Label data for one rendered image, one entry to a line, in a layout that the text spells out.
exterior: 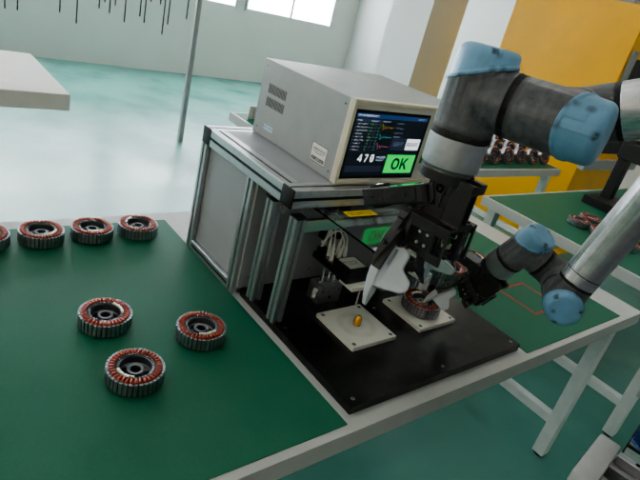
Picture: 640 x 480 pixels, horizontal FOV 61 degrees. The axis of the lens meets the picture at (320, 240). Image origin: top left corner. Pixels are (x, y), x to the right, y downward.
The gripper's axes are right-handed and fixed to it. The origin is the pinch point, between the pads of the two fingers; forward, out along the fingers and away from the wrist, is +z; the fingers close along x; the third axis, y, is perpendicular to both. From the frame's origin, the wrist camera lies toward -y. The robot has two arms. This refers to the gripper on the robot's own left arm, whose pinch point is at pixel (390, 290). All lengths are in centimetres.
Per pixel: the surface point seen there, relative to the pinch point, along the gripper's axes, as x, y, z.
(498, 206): 204, -70, 42
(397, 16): 378, -296, -29
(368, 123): 38, -41, -12
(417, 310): 59, -23, 35
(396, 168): 53, -39, 0
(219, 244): 24, -68, 32
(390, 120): 46, -40, -13
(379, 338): 40, -21, 37
